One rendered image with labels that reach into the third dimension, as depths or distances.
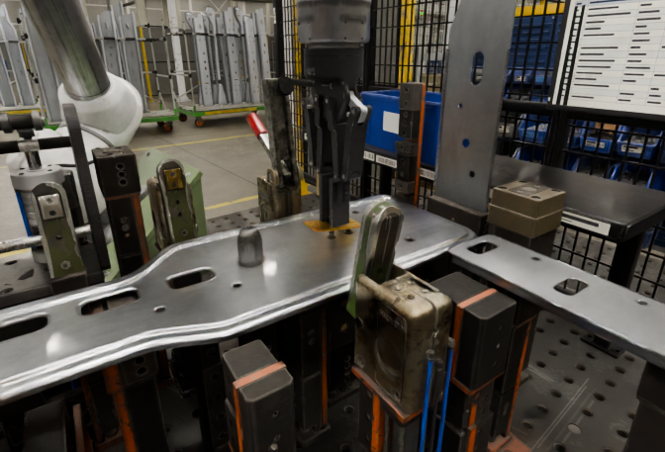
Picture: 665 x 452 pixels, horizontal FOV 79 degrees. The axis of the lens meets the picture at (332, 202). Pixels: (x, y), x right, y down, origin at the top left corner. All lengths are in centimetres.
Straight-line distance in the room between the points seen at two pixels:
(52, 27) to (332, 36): 68
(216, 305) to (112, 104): 80
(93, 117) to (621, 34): 114
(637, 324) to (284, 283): 37
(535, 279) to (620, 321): 9
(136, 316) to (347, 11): 40
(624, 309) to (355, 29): 42
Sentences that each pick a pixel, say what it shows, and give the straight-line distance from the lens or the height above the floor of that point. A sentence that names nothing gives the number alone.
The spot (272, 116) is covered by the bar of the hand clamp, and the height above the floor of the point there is 116.
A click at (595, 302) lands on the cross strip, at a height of 100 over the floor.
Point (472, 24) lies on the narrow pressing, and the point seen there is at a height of 130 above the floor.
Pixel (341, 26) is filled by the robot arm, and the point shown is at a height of 128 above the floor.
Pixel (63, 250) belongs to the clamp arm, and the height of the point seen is 102.
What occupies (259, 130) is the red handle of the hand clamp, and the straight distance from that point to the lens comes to 74.
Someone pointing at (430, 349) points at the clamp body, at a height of 100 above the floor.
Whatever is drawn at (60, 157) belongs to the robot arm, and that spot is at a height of 103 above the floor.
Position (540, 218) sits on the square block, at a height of 103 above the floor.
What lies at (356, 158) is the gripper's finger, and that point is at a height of 113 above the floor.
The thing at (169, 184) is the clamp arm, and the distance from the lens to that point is 62.
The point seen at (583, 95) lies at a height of 118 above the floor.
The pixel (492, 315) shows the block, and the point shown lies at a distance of 50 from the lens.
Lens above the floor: 125
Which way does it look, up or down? 20 degrees down
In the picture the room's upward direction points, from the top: straight up
